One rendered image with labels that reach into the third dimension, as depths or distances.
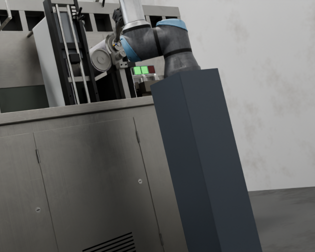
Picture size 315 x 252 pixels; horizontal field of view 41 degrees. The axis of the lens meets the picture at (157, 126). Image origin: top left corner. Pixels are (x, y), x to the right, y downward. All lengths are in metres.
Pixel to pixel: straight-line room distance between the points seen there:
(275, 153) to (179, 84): 2.87
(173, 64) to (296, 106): 2.58
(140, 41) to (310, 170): 2.77
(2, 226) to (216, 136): 0.84
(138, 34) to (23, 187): 0.73
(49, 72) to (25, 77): 0.19
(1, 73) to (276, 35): 2.66
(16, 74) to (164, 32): 1.01
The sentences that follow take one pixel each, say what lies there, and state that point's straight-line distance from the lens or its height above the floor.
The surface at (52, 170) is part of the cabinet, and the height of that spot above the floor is 0.65.
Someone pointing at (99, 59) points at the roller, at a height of 1.17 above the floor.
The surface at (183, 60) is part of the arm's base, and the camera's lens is 1.64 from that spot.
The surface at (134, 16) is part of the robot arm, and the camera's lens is 1.71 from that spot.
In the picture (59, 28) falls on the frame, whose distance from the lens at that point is 2.10.
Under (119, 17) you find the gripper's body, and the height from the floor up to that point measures 1.36.
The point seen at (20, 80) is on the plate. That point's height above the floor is 1.18.
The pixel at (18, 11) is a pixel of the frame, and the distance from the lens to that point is 2.56.
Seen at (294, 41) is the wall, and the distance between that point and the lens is 4.07.
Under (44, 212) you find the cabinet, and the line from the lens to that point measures 1.70.
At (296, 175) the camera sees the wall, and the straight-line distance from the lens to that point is 4.25.
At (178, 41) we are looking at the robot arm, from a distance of 1.67.
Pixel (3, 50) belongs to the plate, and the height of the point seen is 1.34.
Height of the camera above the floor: 0.63
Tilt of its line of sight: 3 degrees up
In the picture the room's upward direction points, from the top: 13 degrees counter-clockwise
